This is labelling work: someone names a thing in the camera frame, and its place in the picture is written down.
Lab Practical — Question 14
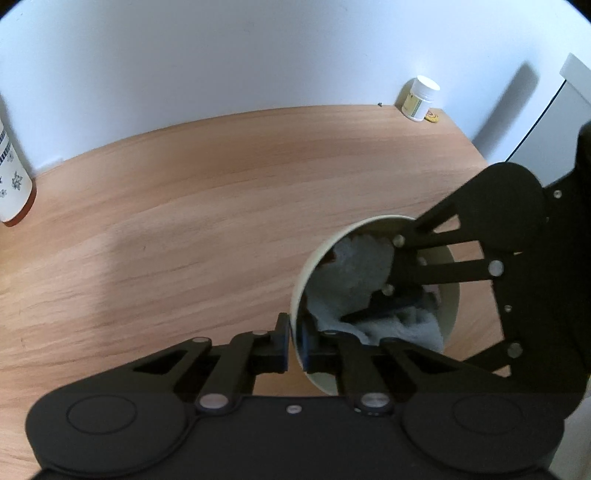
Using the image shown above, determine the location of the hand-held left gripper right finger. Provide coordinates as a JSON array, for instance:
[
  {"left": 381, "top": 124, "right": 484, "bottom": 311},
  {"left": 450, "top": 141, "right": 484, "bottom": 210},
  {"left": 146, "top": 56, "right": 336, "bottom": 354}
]
[{"left": 298, "top": 323, "right": 465, "bottom": 416}]

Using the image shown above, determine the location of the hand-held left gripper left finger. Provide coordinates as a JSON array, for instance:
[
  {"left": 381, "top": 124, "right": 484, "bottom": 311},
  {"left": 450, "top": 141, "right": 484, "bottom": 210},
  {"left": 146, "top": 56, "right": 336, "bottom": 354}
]
[{"left": 131, "top": 313, "right": 293, "bottom": 414}]

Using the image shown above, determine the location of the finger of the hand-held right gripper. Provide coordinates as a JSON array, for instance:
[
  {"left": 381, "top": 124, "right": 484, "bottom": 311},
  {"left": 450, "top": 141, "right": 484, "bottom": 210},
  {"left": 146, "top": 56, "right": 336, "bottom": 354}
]
[
  {"left": 341, "top": 288, "right": 439, "bottom": 324},
  {"left": 388, "top": 182, "right": 506, "bottom": 298}
]

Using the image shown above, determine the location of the grey and pink cloth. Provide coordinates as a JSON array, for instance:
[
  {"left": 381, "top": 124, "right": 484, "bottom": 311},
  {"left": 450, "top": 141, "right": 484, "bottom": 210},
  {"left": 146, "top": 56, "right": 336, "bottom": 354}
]
[{"left": 305, "top": 233, "right": 446, "bottom": 354}]

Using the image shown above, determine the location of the cream bowl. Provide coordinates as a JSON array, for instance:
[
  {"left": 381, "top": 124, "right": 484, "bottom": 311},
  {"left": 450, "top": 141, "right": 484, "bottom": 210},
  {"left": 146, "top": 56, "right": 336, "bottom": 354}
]
[{"left": 291, "top": 215, "right": 461, "bottom": 398}]

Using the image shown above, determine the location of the white cabinet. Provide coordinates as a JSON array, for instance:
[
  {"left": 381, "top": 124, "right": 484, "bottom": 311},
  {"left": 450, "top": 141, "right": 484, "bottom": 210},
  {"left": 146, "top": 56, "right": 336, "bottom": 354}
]
[{"left": 508, "top": 53, "right": 591, "bottom": 188}]

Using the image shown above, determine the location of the white pill bottle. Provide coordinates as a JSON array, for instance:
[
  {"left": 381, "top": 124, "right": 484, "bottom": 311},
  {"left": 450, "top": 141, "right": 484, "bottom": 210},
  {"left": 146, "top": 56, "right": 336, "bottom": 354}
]
[{"left": 400, "top": 76, "right": 441, "bottom": 122}]

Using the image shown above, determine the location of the white patterned cup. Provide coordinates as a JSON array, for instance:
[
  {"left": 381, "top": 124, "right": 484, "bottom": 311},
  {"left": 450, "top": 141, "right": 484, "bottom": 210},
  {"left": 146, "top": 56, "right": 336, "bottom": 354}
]
[{"left": 0, "top": 99, "right": 34, "bottom": 227}]

